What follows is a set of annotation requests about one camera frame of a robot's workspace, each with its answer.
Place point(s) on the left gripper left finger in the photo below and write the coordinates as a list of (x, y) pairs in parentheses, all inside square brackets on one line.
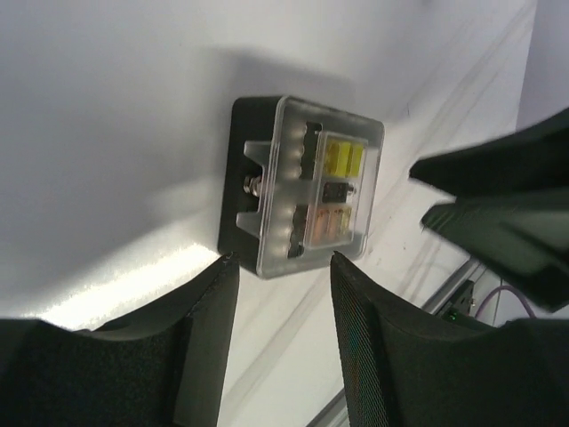
[(163, 364)]

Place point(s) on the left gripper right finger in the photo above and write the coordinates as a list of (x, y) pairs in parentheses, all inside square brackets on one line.
[(403, 366)]

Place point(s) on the yellow blade fuse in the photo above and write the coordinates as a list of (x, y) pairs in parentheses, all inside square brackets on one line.
[(337, 158), (344, 215), (355, 159)]

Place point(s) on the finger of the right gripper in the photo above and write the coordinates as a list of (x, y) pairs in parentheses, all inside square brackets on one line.
[(533, 159), (522, 238)]

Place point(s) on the clear fuse box cover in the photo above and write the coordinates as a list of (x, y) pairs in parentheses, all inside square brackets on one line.
[(315, 187)]

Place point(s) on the black fuse box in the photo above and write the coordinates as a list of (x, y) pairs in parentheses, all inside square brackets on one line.
[(242, 178)]

